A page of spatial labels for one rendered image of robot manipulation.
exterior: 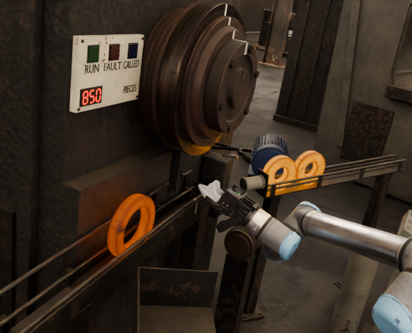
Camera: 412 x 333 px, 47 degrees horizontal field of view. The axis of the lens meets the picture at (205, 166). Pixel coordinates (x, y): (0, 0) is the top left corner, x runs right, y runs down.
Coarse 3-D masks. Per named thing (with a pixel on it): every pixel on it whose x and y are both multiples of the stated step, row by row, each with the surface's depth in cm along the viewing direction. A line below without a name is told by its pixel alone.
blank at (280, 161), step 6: (276, 156) 197; (282, 156) 197; (270, 162) 195; (276, 162) 194; (282, 162) 196; (288, 162) 197; (264, 168) 196; (270, 168) 194; (276, 168) 196; (288, 168) 199; (294, 168) 200; (270, 174) 196; (282, 174) 202; (288, 174) 200; (294, 174) 202; (270, 180) 197; (276, 180) 200; (282, 180) 200; (270, 186) 198; (276, 186) 200
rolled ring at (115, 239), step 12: (120, 204) 128; (132, 204) 128; (144, 204) 133; (120, 216) 126; (144, 216) 139; (120, 228) 125; (144, 228) 139; (108, 240) 127; (120, 240) 127; (132, 240) 138; (120, 252) 129
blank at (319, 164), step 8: (304, 152) 204; (312, 152) 203; (296, 160) 203; (304, 160) 201; (312, 160) 203; (320, 160) 206; (296, 168) 202; (304, 168) 203; (312, 168) 209; (320, 168) 208; (296, 176) 203; (304, 176) 205; (304, 184) 207
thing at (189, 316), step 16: (144, 272) 119; (160, 272) 119; (176, 272) 120; (192, 272) 121; (208, 272) 121; (144, 288) 121; (160, 288) 121; (176, 288) 122; (192, 288) 122; (208, 288) 123; (144, 304) 122; (160, 304) 123; (176, 304) 124; (192, 304) 124; (208, 304) 125; (144, 320) 118; (160, 320) 118; (176, 320) 119; (192, 320) 120; (208, 320) 121
